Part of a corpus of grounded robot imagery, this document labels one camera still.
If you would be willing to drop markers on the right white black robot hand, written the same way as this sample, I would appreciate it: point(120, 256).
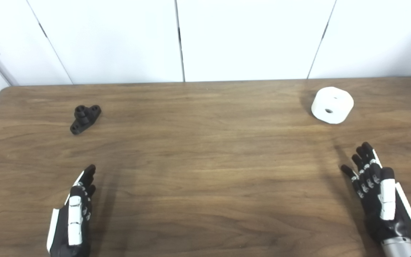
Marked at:
point(387, 200)

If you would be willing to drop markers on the round white plastic piece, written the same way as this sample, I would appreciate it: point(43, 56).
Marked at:
point(334, 101)

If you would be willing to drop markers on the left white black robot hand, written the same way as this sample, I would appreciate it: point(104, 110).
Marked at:
point(74, 217)

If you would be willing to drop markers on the black flanged holder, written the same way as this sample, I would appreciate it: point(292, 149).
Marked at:
point(84, 117)

